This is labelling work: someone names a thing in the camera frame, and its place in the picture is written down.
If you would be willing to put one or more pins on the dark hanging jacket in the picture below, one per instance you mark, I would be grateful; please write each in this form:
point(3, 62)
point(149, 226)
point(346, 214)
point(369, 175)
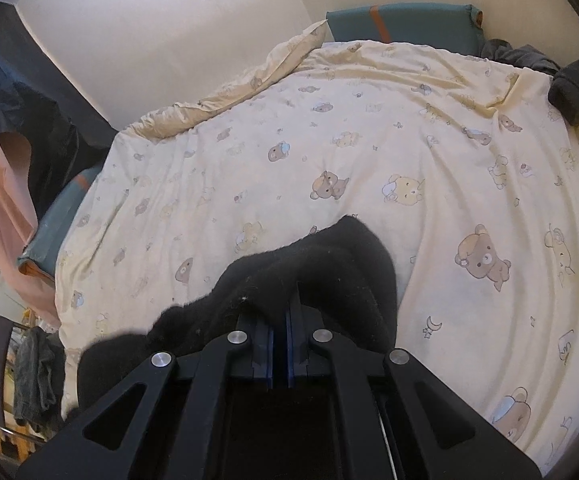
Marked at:
point(54, 150)

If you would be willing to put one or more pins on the bear print blanket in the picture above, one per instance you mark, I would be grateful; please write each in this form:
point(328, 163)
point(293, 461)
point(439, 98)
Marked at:
point(369, 125)

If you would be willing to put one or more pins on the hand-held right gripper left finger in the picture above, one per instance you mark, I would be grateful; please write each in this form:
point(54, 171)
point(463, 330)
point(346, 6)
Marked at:
point(270, 355)

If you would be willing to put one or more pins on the wooden rack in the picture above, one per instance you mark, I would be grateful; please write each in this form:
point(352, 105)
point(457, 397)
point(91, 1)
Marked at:
point(9, 442)

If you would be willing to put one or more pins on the black pants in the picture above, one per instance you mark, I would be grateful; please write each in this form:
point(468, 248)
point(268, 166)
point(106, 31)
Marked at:
point(319, 270)

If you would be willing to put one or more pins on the teal headboard cushion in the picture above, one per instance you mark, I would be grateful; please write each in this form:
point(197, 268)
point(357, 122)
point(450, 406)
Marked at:
point(419, 25)

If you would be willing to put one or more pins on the grey crumpled garment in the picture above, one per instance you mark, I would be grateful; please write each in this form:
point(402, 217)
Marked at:
point(519, 55)

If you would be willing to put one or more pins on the dark charcoal garment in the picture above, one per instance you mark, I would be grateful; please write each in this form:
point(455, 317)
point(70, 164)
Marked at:
point(577, 90)

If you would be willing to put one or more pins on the grey garment on chair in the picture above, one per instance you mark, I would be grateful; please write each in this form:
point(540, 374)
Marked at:
point(34, 375)

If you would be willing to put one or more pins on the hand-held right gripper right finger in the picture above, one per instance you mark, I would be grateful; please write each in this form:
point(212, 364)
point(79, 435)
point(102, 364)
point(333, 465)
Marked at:
point(291, 355)

